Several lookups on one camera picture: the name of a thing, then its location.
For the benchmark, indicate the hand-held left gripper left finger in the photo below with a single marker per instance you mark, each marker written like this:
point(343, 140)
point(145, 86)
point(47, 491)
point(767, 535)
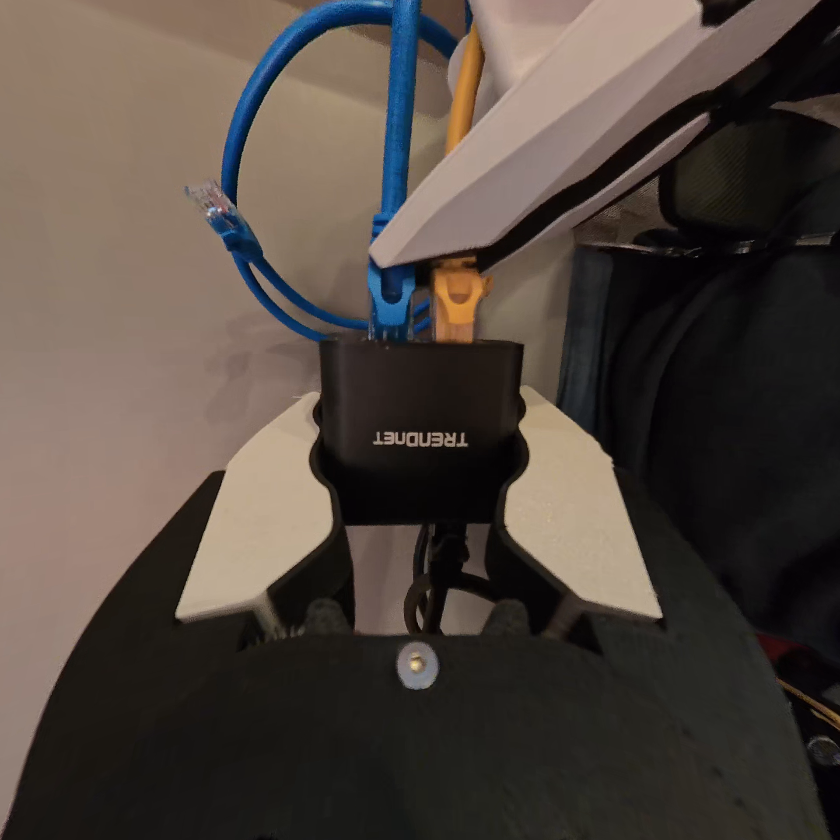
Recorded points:
point(262, 518)

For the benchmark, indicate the black office chair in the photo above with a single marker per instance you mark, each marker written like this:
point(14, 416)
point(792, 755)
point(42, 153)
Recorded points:
point(741, 170)

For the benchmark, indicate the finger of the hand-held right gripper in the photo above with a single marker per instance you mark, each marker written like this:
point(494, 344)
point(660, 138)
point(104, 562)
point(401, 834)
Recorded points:
point(525, 39)
point(525, 164)

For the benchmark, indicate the black ethernet adapter box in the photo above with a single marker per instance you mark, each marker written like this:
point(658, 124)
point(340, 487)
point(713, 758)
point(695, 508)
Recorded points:
point(420, 400)

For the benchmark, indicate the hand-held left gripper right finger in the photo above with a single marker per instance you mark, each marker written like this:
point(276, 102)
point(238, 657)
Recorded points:
point(571, 525)

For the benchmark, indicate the person's legs in jeans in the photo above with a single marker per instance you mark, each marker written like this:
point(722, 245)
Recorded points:
point(584, 328)

